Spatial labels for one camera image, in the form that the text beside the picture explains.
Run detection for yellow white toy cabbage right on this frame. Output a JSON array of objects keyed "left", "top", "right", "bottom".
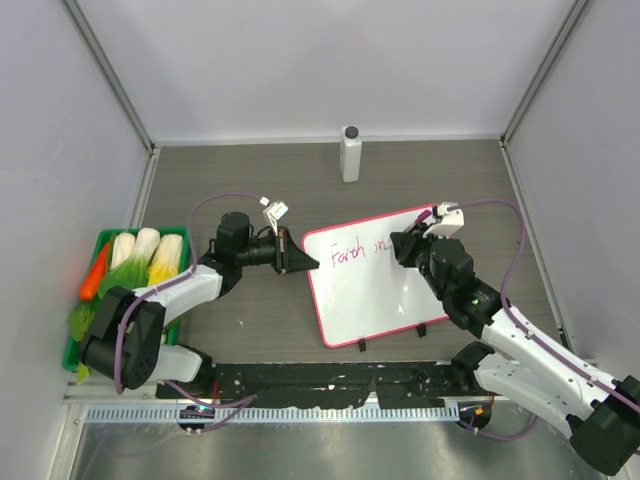
[{"left": 147, "top": 234, "right": 183, "bottom": 286}]

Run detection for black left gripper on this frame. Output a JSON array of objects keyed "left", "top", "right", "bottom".
[{"left": 237, "top": 227, "right": 318, "bottom": 275}]

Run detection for pink framed whiteboard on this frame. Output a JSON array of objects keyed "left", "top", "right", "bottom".
[{"left": 302, "top": 205, "right": 447, "bottom": 348}]

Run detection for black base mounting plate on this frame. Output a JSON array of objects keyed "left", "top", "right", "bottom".
[{"left": 177, "top": 362, "right": 488, "bottom": 410}]

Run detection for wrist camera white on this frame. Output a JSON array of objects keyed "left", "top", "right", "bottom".
[
  {"left": 259, "top": 197, "right": 289, "bottom": 232},
  {"left": 422, "top": 202, "right": 465, "bottom": 239}
]

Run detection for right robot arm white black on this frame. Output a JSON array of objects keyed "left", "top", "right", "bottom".
[{"left": 390, "top": 231, "right": 639, "bottom": 476}]

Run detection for green leafy toy vegetable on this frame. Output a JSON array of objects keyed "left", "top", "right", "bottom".
[{"left": 68, "top": 258, "right": 148, "bottom": 342}]

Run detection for purple capped marker pen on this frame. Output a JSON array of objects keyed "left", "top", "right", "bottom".
[{"left": 405, "top": 208, "right": 432, "bottom": 232}]

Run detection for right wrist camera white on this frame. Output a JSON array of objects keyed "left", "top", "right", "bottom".
[{"left": 422, "top": 202, "right": 465, "bottom": 239}]

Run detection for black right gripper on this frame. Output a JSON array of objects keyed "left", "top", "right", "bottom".
[{"left": 392, "top": 222, "right": 450, "bottom": 301}]

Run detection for white bottle black cap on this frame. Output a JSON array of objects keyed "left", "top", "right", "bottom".
[{"left": 340, "top": 125, "right": 362, "bottom": 183}]

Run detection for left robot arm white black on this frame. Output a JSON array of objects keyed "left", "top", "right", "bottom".
[{"left": 79, "top": 212, "right": 320, "bottom": 399}]

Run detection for white green toy cabbage middle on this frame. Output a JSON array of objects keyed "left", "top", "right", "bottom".
[{"left": 130, "top": 228, "right": 160, "bottom": 265}]

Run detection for white slotted cable duct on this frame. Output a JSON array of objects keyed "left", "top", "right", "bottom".
[{"left": 85, "top": 402, "right": 459, "bottom": 424}]

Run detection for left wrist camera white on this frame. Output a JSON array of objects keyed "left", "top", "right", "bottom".
[{"left": 259, "top": 197, "right": 289, "bottom": 232}]

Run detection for orange toy carrot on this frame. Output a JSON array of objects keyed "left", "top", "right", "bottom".
[{"left": 78, "top": 243, "right": 110, "bottom": 302}]

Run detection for green plastic tray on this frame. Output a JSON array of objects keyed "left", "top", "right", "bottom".
[{"left": 62, "top": 227, "right": 192, "bottom": 381}]

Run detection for white toy cabbage left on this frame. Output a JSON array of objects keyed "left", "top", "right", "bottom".
[{"left": 110, "top": 232, "right": 136, "bottom": 270}]

